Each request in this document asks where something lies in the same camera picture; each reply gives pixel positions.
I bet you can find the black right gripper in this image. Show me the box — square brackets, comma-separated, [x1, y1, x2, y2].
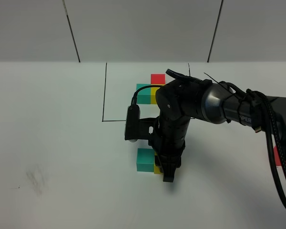
[148, 114, 191, 182]

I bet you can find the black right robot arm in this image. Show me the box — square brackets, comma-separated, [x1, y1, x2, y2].
[151, 80, 286, 182]

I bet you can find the teal template block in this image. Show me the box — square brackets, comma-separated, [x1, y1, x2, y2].
[137, 87, 151, 104]

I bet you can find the yellow template block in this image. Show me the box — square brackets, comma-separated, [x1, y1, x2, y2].
[151, 84, 163, 104]

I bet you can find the red template block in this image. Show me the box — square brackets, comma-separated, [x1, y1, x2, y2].
[151, 74, 165, 84]

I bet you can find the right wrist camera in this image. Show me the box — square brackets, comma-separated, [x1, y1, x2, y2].
[124, 104, 156, 141]

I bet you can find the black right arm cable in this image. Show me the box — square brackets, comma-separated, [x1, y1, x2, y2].
[228, 82, 286, 227]

